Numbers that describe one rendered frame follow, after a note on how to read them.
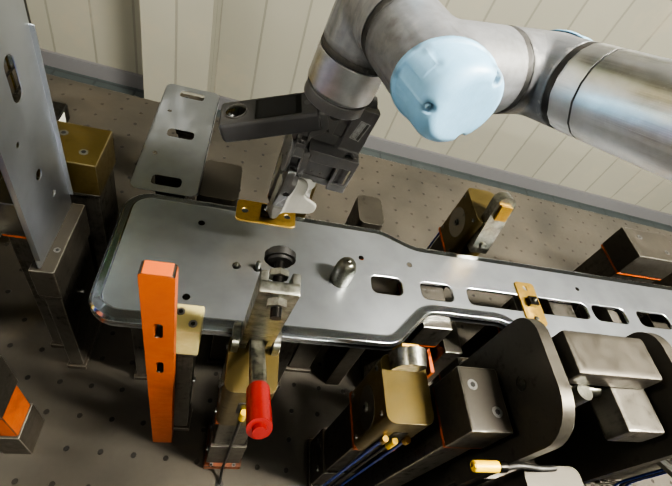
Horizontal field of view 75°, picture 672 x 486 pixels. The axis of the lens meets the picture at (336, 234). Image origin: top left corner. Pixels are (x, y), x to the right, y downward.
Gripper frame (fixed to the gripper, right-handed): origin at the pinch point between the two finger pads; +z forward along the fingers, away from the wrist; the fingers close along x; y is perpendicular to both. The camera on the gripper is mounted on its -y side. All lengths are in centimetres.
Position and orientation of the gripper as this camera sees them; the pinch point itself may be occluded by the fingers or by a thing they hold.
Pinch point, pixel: (269, 204)
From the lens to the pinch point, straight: 61.5
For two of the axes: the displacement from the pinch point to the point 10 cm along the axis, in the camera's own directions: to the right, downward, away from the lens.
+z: -3.8, 6.1, 7.0
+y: 9.2, 2.1, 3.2
